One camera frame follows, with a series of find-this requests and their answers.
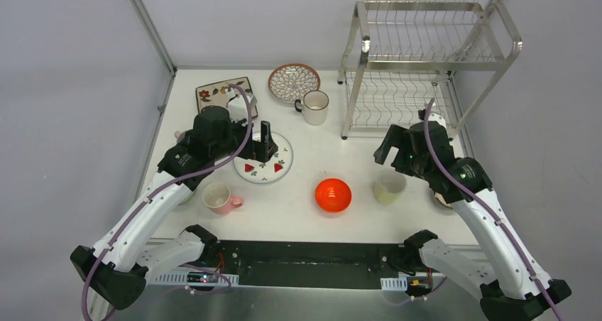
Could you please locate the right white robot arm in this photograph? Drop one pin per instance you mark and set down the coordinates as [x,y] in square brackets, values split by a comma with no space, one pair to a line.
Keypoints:
[513,286]

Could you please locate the steel two-tier dish rack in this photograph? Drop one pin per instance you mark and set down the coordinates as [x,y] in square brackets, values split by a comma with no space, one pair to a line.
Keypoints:
[402,54]

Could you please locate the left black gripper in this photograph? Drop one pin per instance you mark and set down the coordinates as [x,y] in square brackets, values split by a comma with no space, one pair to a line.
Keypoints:
[260,148]

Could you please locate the orange bowl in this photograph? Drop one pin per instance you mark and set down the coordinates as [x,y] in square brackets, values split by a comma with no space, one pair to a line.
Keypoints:
[333,195]

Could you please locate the square floral plate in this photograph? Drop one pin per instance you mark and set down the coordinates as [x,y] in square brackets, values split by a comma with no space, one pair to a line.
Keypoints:
[219,94]

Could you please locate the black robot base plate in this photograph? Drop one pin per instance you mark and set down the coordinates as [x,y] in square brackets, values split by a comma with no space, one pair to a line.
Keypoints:
[287,264]

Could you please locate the white mug black handle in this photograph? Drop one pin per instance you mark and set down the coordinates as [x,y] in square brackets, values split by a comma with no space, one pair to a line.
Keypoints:
[313,106]

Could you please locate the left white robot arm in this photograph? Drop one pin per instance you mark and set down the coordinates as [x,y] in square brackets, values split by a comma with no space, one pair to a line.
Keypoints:
[118,267]

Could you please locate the brown dish under right arm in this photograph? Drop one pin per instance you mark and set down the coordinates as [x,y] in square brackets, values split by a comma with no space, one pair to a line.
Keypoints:
[441,202]

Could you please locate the pink mug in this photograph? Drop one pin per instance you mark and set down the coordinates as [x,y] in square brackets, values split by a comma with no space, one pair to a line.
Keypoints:
[218,198]

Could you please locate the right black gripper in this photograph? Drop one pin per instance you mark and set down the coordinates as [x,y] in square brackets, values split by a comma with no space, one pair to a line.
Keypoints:
[397,136]

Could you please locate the mint green bowl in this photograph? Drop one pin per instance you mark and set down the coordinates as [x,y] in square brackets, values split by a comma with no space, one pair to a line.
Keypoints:
[187,198]

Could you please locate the brown petal pattern plate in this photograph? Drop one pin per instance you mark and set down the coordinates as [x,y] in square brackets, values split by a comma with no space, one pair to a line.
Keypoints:
[293,81]

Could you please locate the pale yellow mug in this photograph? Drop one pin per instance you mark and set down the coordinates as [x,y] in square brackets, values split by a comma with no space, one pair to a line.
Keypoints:
[388,186]

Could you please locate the watermelon pattern round plate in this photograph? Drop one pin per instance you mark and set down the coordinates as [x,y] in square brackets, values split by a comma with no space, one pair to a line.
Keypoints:
[266,173]

